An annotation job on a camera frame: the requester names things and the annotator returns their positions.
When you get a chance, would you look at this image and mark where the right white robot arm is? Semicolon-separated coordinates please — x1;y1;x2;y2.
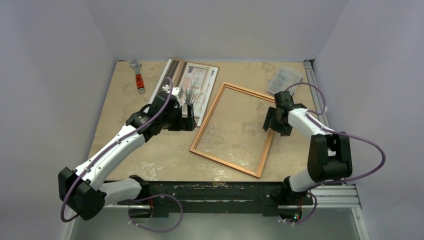
262;91;353;204

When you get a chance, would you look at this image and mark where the clear plastic screw box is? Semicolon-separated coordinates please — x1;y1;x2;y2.
265;66;304;95

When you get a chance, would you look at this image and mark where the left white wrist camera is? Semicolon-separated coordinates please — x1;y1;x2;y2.
162;84;183;105

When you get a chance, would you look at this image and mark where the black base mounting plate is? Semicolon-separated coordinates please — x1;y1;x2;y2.
118;181;313;218

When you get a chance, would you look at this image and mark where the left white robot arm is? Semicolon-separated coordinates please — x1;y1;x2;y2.
58;87;196;223

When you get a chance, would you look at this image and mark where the copper wooden picture frame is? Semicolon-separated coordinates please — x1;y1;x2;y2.
189;82;275;178

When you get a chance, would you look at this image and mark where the aluminium rail frame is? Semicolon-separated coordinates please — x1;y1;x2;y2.
62;59;370;240

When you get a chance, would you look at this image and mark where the plant photo print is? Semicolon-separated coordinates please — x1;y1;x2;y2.
148;58;219;127

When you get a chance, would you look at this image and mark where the red handled adjustable wrench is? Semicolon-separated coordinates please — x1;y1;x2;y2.
129;59;145;94

